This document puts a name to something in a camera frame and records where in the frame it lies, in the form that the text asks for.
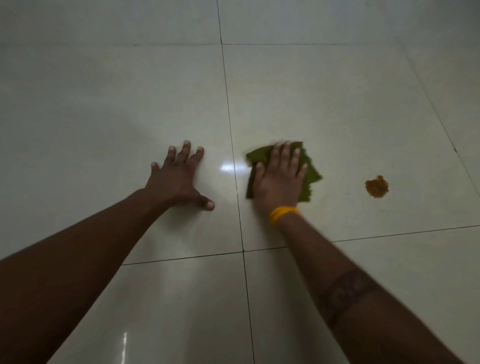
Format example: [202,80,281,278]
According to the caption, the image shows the person's left forearm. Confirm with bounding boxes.
[0,189,170,364]

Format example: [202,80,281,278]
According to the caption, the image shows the group of brown floor stains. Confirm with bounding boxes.
[364,175,390,199]

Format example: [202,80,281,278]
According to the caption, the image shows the person's left hand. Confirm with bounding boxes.
[144,140,216,212]

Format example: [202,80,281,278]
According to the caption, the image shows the person's right forearm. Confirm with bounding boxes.
[277,213,466,364]

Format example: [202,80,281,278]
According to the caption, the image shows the yellow thread wristband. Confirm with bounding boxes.
[268,205,302,227]

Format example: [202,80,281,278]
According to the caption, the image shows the person's right hand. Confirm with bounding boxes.
[251,140,309,218]

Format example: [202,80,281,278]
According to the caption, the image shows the green cleaning cloth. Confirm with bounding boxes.
[245,141,323,203]

